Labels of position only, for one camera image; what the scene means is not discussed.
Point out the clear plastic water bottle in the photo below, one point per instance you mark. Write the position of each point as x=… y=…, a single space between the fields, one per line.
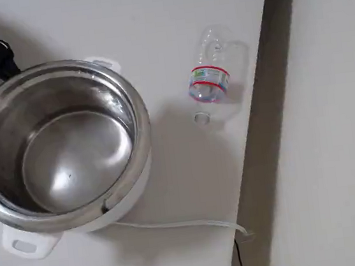
x=213 y=77

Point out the white rice cooker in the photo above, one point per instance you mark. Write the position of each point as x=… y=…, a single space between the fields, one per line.
x=33 y=244

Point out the steel inner pot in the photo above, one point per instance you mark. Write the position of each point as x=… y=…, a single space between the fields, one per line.
x=70 y=151

